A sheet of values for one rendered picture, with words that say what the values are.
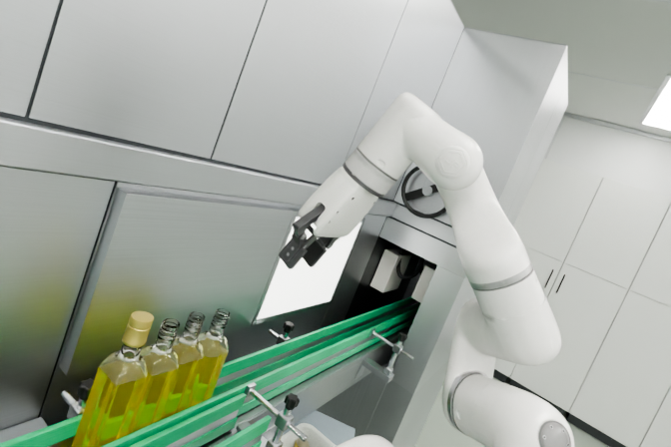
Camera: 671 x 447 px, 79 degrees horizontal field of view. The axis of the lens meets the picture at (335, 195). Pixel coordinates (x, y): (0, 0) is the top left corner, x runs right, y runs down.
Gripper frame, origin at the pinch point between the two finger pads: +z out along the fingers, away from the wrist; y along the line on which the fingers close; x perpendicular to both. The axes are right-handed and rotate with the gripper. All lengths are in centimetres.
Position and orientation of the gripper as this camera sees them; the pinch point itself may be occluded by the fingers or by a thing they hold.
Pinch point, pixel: (303, 252)
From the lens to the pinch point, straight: 63.7
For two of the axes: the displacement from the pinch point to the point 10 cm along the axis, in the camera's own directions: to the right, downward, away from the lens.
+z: -6.1, 7.4, 2.7
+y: -5.1, -1.0, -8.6
